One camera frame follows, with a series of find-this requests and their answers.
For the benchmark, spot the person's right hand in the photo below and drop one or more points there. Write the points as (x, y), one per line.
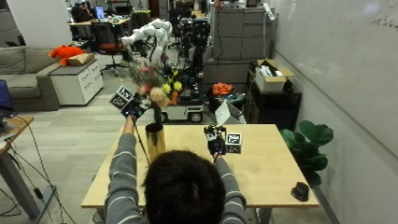
(215, 141)

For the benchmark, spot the person's left hand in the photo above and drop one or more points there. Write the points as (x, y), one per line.
(133, 109)

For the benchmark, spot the mixed flower bouquet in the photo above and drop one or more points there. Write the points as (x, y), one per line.
(150, 82)

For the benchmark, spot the white marker cube left glove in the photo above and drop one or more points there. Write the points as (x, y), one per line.
(121, 97)

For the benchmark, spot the white marker cube glove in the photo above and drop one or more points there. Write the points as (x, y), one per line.
(121, 97)
(232, 143)

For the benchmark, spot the white board sheet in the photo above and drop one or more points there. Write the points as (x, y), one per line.
(224, 113)

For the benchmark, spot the white marker cube right glove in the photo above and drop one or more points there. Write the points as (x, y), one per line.
(232, 143)

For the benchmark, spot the gold cylindrical vase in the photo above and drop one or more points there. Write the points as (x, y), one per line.
(154, 141)

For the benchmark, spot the orange cloth bundle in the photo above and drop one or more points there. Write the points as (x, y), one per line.
(222, 88)

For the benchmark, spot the black low cabinet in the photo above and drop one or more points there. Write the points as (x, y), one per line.
(271, 105)

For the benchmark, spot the white drawer cabinet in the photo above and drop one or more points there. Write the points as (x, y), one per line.
(78, 82)

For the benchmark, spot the brown paper bag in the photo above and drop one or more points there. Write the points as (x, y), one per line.
(79, 59)

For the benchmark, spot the open cardboard box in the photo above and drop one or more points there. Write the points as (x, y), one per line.
(271, 77)

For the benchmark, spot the white humanoid robot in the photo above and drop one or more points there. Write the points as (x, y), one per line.
(149, 37)

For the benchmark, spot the black office chair red seat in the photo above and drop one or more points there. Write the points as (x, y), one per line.
(107, 42)

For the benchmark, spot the green leafy potted plant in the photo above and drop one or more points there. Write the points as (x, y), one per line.
(308, 146)

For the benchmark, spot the orange plush toy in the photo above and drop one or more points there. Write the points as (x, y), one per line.
(65, 53)

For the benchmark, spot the black computer mouse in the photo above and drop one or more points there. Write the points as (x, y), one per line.
(299, 191)

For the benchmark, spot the background office desk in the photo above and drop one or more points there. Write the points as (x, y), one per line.
(98, 22)

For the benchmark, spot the grey sofa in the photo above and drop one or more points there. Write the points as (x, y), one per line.
(22, 74)

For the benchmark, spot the background computer monitor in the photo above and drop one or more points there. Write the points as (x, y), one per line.
(99, 12)

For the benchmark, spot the grey filing cabinets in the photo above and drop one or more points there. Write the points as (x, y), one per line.
(242, 34)

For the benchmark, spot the laptop with blue screen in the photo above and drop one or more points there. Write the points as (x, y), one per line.
(4, 96)

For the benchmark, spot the the person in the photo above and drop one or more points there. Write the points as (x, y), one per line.
(119, 208)

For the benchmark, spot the wooden side desk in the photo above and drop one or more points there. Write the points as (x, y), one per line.
(16, 174)

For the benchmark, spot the wall whiteboard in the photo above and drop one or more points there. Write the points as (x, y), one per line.
(343, 62)

